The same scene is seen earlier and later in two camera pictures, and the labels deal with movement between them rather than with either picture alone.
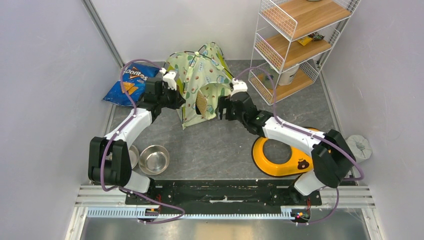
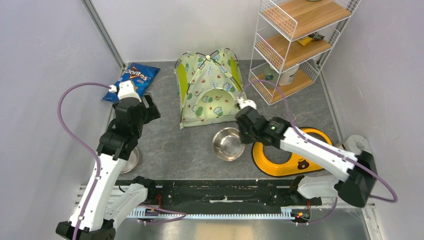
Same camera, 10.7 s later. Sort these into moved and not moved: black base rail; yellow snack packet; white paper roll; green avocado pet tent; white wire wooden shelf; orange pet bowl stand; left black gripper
Moved: green avocado pet tent; left black gripper
Not moved: black base rail; yellow snack packet; orange pet bowl stand; white wire wooden shelf; white paper roll
